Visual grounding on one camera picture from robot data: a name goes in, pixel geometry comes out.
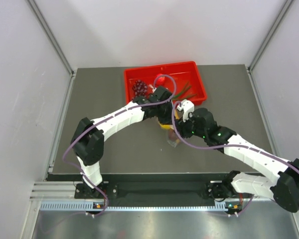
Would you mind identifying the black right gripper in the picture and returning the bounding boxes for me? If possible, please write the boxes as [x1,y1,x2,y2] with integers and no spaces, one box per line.
[174,111,207,140]

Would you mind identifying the clear zip top bag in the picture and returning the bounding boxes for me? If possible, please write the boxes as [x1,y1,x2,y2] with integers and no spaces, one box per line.
[156,112,180,148]

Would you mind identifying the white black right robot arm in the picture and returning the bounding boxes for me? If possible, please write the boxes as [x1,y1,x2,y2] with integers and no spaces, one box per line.
[172,102,299,213]

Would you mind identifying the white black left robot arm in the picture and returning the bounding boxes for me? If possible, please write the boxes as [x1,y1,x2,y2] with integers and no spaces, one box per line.
[71,86,172,198]

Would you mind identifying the green fake scallion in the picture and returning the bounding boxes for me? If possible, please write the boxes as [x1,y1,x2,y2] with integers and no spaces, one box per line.
[172,82,197,101]

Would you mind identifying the red fake strawberry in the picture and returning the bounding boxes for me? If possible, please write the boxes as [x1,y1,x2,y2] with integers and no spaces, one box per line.
[155,74,165,86]

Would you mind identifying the dark red fake grapes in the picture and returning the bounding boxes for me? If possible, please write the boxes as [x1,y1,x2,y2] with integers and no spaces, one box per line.
[132,80,149,99]

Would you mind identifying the red plastic tray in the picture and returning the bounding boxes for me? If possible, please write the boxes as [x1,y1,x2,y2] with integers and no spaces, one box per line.
[124,61,207,106]

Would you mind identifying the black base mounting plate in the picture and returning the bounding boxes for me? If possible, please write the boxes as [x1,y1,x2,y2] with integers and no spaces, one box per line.
[75,181,237,201]

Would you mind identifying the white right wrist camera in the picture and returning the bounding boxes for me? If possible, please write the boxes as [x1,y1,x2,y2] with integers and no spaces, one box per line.
[176,100,194,122]

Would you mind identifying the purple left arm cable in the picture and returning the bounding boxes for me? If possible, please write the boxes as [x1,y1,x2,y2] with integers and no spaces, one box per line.
[62,74,177,217]

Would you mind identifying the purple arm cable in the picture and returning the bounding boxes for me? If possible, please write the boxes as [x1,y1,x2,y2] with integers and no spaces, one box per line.
[62,74,177,217]
[171,99,299,217]

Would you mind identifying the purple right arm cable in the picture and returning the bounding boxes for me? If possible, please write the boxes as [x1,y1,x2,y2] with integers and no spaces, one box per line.
[171,99,299,217]

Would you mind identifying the right aluminium frame post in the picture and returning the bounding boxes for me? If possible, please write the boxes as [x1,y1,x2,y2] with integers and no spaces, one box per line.
[247,0,295,74]

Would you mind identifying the aluminium frame post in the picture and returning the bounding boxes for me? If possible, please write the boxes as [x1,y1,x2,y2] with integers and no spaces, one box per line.
[26,0,75,77]
[247,0,295,74]

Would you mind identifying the grey slotted cable duct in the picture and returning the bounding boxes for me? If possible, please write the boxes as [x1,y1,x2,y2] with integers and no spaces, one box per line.
[40,201,241,212]

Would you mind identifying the left aluminium frame post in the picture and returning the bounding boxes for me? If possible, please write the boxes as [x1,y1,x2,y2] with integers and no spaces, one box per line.
[26,0,75,77]

